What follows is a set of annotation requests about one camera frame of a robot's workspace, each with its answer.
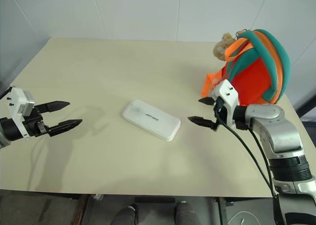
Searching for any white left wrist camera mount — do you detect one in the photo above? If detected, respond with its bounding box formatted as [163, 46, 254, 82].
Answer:
[5, 86, 37, 138]

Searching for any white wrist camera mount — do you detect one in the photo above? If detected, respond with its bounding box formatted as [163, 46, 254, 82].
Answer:
[211, 79, 241, 130]
[5, 86, 37, 138]

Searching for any white rectangular box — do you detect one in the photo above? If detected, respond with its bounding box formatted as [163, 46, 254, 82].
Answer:
[121, 99, 182, 143]

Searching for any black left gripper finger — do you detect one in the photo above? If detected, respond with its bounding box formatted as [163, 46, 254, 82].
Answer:
[48, 118, 83, 138]
[36, 101, 71, 113]

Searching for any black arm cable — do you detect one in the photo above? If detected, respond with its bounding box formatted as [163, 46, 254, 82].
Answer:
[0, 86, 12, 100]
[248, 127, 278, 198]
[213, 96, 279, 225]

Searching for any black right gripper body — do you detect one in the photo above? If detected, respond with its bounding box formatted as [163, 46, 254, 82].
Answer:
[212, 96, 229, 132]

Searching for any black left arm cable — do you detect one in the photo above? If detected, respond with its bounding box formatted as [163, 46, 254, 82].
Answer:
[0, 86, 12, 100]

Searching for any white floor cable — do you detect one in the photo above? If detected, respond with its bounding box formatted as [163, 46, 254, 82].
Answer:
[229, 211, 250, 225]

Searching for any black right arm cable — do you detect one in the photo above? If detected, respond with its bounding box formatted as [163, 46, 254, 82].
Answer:
[213, 96, 279, 225]
[248, 127, 278, 198]

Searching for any black table crossbar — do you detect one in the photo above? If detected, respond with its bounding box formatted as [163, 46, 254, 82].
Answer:
[134, 196, 176, 204]

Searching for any brown table leg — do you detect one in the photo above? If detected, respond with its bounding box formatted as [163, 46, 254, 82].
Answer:
[73, 193, 90, 225]

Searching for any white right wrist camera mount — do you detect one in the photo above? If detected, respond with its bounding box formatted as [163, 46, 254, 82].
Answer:
[211, 79, 241, 130]

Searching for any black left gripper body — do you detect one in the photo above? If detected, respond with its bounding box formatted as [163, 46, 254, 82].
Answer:
[23, 105, 51, 138]

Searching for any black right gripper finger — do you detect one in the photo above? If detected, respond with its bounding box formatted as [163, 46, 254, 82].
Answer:
[198, 97, 217, 107]
[188, 115, 218, 131]

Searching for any teal and orange backpack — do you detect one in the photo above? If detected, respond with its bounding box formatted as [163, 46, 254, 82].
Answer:
[199, 28, 292, 107]

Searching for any beige plush toy pendant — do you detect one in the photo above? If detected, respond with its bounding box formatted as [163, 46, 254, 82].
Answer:
[213, 32, 236, 62]

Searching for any dark grey rounded shape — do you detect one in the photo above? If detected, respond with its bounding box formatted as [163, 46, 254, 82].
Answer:
[115, 203, 139, 225]
[173, 201, 199, 225]

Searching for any black table leg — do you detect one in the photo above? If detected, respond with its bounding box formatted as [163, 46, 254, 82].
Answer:
[213, 197, 234, 225]

